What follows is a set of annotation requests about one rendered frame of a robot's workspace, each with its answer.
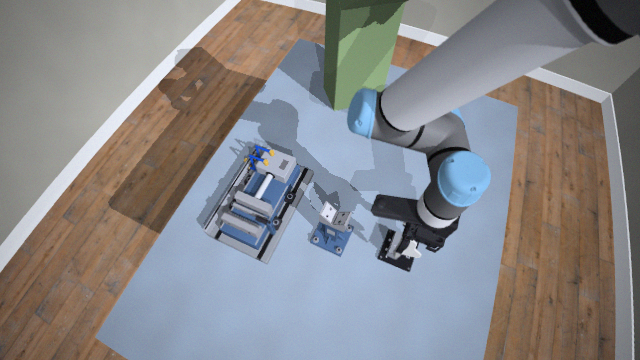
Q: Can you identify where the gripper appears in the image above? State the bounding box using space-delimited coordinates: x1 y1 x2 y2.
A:
393 205 461 258

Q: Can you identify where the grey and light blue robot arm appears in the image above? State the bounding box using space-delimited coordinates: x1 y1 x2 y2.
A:
347 0 640 228

